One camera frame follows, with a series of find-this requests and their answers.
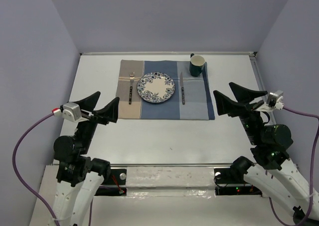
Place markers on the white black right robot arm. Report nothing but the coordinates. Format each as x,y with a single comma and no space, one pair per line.
273,172

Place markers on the green mug white inside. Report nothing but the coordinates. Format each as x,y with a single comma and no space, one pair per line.
196,65

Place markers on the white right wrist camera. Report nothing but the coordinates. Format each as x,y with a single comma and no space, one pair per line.
274,102

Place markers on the black-handled steak knife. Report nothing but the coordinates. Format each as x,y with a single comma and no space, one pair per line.
182,88

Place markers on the blue patchwork cloth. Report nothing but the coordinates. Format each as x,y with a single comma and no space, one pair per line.
198,100

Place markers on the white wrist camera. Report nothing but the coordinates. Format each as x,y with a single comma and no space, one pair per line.
69,111
274,102

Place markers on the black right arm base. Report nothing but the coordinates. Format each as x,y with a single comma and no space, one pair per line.
227,185

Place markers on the black-handled fork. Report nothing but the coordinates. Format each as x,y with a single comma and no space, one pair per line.
132,78

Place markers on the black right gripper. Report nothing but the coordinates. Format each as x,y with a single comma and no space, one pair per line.
232,108

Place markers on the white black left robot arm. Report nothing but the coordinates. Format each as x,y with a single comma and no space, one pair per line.
79,176

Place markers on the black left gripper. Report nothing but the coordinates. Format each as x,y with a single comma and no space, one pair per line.
110,111

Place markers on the blue floral plate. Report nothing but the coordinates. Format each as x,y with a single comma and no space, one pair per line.
156,87

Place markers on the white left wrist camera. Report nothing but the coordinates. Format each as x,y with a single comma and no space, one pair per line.
69,111

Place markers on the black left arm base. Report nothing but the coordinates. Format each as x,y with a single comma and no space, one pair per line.
115,185

